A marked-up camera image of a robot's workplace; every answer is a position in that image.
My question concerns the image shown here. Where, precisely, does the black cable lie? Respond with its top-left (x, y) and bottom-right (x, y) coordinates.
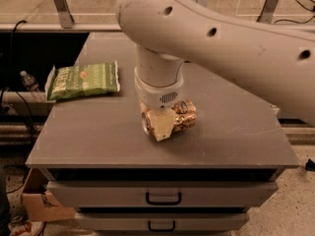
top-left (273, 0), bottom-right (315, 26)
top-left (0, 19), bottom-right (38, 146)

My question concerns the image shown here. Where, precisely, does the metal bracket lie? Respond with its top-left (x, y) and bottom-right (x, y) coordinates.
top-left (257, 0), bottom-right (280, 24)
top-left (53, 0), bottom-right (74, 29)

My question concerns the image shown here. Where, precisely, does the orange soda can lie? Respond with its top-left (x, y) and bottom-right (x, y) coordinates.
top-left (142, 100), bottom-right (197, 136)

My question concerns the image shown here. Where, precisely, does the lower grey drawer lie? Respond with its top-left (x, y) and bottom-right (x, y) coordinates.
top-left (75, 212), bottom-right (249, 233)

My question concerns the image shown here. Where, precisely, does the black cable left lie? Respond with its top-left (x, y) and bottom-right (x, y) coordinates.
top-left (0, 19), bottom-right (38, 146)

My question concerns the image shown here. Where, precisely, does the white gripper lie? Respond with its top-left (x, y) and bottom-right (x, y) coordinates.
top-left (134, 70), bottom-right (184, 142)

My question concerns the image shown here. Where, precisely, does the black cable top right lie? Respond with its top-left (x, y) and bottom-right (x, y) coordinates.
top-left (273, 0), bottom-right (315, 26)

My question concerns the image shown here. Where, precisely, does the cardboard box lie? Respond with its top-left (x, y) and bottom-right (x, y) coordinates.
top-left (22, 169), bottom-right (75, 222)

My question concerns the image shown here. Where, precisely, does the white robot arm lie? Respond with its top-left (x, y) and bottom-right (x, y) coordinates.
top-left (116, 0), bottom-right (315, 125)

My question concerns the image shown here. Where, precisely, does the right metal bracket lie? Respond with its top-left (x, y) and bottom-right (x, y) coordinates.
top-left (257, 0), bottom-right (280, 24)

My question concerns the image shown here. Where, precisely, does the black object on floor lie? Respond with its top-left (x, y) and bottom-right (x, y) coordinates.
top-left (305, 159), bottom-right (315, 171)

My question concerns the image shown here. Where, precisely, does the black upper drawer handle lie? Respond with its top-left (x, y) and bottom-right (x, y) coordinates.
top-left (145, 192), bottom-right (182, 206)

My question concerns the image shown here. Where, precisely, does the grey drawer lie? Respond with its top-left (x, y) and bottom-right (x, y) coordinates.
top-left (48, 181), bottom-right (278, 207)
top-left (75, 212), bottom-right (249, 233)

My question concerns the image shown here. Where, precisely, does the clear plastic water bottle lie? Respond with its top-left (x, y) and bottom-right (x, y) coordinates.
top-left (20, 71), bottom-right (45, 102)

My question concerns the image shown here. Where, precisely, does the black drawer handle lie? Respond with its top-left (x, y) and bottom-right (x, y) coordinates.
top-left (148, 221), bottom-right (176, 232)
top-left (145, 192), bottom-right (182, 206)

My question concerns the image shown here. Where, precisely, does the black lower drawer handle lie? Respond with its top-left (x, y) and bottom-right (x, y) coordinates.
top-left (148, 221), bottom-right (176, 232)

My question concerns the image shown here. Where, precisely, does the green chip bag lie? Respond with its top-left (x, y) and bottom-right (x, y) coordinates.
top-left (45, 61), bottom-right (120, 101)

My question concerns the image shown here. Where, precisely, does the upper grey drawer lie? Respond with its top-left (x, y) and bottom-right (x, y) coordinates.
top-left (48, 181), bottom-right (278, 207)

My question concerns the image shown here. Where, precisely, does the left metal bracket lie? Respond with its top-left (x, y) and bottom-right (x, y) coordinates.
top-left (53, 0), bottom-right (74, 29)

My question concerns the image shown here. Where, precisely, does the red white shoe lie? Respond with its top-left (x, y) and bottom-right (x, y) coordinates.
top-left (9, 216), bottom-right (44, 236)

